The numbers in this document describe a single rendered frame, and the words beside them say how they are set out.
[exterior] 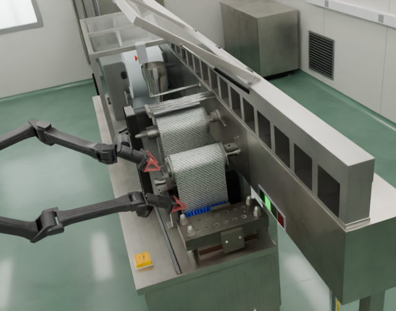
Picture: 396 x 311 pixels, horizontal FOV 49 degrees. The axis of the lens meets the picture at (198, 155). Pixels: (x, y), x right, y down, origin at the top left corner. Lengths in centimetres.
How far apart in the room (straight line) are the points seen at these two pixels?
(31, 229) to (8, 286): 185
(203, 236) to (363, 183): 90
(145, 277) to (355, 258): 97
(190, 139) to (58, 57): 544
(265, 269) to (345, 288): 73
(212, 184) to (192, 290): 49
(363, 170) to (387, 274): 43
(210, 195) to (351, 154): 99
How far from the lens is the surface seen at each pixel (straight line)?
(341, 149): 126
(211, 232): 195
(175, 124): 214
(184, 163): 197
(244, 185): 214
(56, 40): 739
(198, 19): 765
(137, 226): 230
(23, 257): 391
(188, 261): 203
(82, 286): 342
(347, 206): 127
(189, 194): 204
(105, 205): 192
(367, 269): 146
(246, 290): 217
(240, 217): 202
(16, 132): 220
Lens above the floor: 228
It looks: 30 degrees down
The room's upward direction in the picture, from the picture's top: 9 degrees counter-clockwise
